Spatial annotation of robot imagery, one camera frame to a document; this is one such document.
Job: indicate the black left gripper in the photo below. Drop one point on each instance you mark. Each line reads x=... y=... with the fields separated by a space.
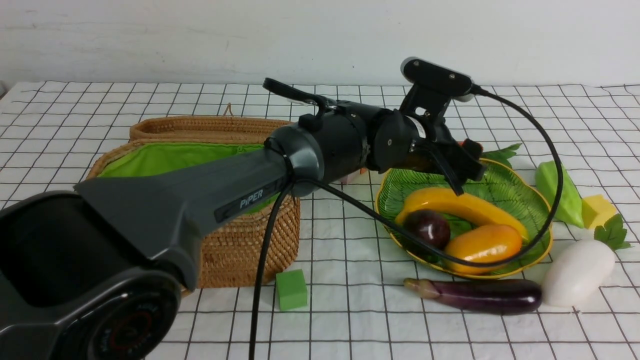
x=403 y=142

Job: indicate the yellow banana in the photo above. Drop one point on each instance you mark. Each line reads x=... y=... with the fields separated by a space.
x=467 y=206

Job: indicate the orange carrot with leaves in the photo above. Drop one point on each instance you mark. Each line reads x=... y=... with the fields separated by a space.
x=501 y=156

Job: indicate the dark purple mangosteen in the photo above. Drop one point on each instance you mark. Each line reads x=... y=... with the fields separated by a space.
x=430 y=226

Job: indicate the orange yellow mango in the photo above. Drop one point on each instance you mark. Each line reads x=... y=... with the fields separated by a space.
x=483 y=244

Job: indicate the light green bitter gourd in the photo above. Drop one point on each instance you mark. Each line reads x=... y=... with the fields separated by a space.
x=569 y=208

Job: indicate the purple eggplant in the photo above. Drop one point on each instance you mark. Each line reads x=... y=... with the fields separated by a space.
x=506 y=297

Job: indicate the white radish with leaves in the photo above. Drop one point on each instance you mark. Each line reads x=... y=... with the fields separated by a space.
x=582 y=267

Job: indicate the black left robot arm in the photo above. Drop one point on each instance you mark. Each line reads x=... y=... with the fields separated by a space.
x=96 y=273

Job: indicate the pink foam cube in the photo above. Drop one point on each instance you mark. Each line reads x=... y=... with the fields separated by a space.
x=350 y=178

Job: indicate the yellow foam cube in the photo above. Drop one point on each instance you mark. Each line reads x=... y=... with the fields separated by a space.
x=596 y=210

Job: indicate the white checkered tablecloth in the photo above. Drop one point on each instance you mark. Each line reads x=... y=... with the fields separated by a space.
x=52 y=132

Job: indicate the green foam cube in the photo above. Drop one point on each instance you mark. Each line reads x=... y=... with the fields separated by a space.
x=291 y=289

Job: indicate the woven rattan basket lid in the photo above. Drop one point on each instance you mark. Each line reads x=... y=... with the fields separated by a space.
x=225 y=129

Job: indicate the woven rattan basket green lining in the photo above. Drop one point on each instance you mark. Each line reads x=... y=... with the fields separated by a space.
x=229 y=256

